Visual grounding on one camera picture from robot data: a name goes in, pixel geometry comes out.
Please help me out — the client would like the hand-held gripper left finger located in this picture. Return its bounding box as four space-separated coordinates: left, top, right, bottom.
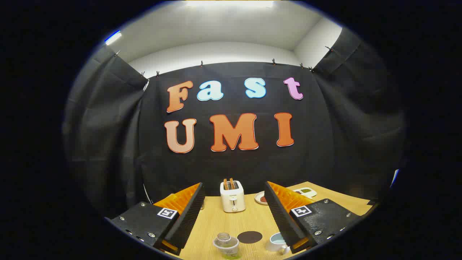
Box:
110 182 205 256

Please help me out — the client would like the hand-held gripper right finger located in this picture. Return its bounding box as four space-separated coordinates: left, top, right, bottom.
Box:
264 181 361 254

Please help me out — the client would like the black backdrop cloth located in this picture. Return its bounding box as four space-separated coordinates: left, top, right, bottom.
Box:
63 27 406 217

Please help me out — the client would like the white divided dish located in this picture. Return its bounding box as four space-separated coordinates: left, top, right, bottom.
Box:
292 187 317 198

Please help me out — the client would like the wooden table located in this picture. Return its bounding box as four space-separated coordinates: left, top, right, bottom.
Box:
153 182 378 260

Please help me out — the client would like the cream white toaster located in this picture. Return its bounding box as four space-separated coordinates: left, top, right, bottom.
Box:
220 181 246 213

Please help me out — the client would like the white cup with handle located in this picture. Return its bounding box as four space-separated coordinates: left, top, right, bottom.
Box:
265 232 291 255

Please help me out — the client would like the dark brown round coaster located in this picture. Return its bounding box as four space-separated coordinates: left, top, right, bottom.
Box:
237 231 263 244

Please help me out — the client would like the clear juice bottle white label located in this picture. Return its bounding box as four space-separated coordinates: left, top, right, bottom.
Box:
213 233 241 260

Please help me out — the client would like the ceiling light strip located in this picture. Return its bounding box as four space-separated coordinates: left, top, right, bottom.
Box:
105 31 122 46

